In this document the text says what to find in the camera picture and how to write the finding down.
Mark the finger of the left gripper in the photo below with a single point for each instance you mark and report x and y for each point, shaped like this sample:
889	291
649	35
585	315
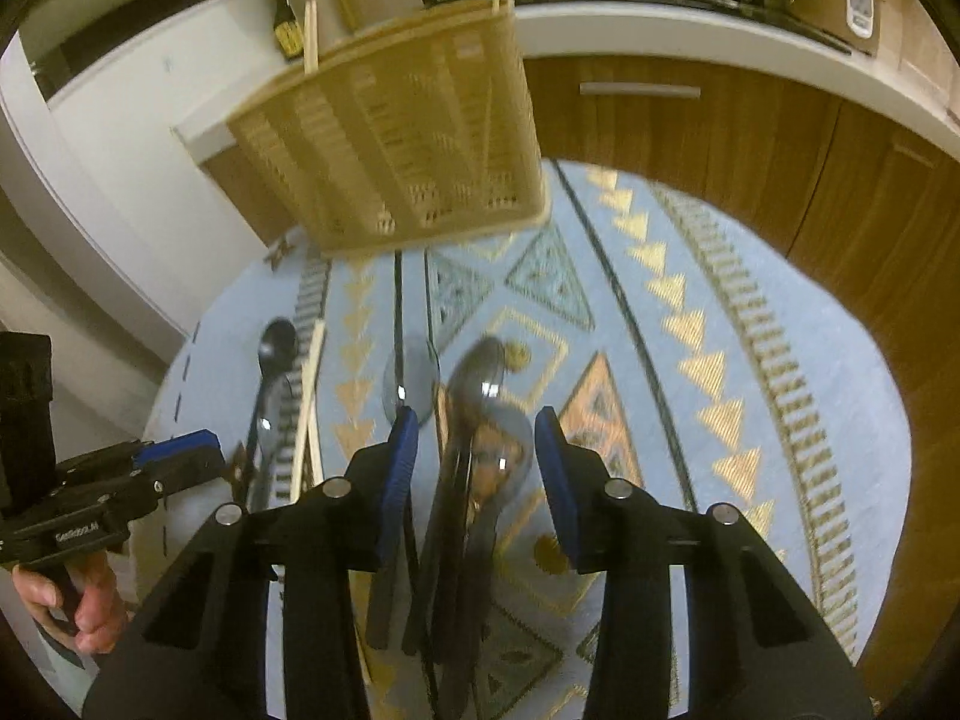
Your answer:
170	448
187	475

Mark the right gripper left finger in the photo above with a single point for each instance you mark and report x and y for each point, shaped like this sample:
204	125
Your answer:
196	647

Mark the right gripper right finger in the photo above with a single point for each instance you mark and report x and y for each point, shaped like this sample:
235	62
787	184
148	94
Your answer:
698	597

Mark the black plastic spoon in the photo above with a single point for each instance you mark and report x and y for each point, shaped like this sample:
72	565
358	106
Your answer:
278	350

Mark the tan plastic utensil basket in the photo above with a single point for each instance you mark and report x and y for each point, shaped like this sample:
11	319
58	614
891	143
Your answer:
416	132

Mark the soy sauce bottle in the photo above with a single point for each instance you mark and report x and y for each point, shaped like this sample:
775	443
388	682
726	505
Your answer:
287	32

